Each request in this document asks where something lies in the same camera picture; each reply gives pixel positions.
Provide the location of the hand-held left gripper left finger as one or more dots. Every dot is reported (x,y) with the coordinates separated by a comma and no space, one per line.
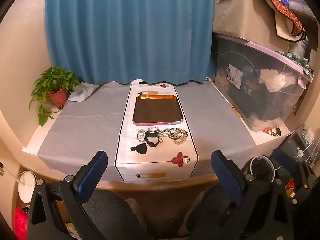
(91,173)

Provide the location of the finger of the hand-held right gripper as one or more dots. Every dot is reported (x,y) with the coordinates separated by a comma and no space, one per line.
(282,158)

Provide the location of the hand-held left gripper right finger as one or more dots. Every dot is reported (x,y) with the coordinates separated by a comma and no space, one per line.
(225,175)

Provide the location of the amber bangle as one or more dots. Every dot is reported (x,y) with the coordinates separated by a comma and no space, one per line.
(172,133)

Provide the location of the black wristband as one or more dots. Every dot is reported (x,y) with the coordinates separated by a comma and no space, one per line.
(152,138)

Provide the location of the orange metal tray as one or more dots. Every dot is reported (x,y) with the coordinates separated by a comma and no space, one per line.
(156,108)

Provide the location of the white plug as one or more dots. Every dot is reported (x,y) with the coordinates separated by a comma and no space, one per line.
(301,152)

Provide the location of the round black fan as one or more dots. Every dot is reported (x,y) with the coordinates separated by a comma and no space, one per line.
(261,170)

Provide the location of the red green packet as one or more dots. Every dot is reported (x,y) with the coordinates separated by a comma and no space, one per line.
(273,131)

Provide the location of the black shelf unit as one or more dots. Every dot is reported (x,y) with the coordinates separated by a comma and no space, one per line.
(307,140)

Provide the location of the person's left leg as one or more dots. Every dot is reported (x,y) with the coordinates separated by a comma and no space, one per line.
(110,212)

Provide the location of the grey tablecloth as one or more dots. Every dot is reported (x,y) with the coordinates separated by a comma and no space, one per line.
(82,130)

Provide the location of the white lamp-print table runner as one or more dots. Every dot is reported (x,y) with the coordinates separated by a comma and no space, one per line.
(155,160)

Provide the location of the white round lamp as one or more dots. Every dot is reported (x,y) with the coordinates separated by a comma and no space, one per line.
(26,183)

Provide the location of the clear plastic storage bin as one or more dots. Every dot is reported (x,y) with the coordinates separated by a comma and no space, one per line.
(260,90)

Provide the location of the potted green plant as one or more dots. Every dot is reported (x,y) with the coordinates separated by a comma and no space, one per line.
(53,85)

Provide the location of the green patterned cloth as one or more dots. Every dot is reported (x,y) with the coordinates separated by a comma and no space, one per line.
(300,60)

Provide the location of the beige tote bag red trim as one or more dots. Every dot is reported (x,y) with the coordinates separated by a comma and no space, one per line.
(285,17)

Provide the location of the blue curtain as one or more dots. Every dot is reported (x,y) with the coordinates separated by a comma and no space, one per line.
(130,30)

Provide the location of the beige fabric storage box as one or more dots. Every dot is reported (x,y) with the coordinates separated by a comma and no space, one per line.
(240,15)

